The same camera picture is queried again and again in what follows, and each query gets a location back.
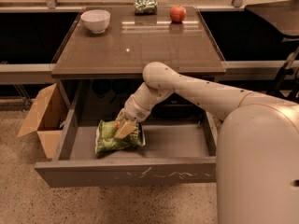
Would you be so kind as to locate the red apple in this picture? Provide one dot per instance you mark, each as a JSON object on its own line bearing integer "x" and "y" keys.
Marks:
{"x": 177, "y": 14}

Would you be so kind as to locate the white ceramic bowl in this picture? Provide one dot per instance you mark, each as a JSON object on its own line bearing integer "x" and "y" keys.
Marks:
{"x": 96, "y": 20}

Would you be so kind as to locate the cardboard box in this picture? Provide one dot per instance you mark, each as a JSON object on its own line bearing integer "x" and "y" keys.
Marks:
{"x": 45, "y": 118}

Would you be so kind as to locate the green jalapeno chip bag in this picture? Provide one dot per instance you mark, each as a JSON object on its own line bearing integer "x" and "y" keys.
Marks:
{"x": 105, "y": 140}

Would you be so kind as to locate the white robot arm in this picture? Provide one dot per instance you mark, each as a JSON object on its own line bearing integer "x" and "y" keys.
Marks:
{"x": 257, "y": 156}

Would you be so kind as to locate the grey open drawer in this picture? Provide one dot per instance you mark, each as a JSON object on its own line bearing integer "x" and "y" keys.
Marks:
{"x": 175, "y": 150}

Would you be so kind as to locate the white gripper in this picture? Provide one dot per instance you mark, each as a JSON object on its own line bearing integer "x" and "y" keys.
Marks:
{"x": 132, "y": 110}

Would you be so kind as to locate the brown counter cabinet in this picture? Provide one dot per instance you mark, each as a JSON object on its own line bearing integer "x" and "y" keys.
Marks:
{"x": 130, "y": 42}

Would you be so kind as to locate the green foil snack bag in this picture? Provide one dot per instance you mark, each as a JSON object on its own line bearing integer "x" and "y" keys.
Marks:
{"x": 145, "y": 7}

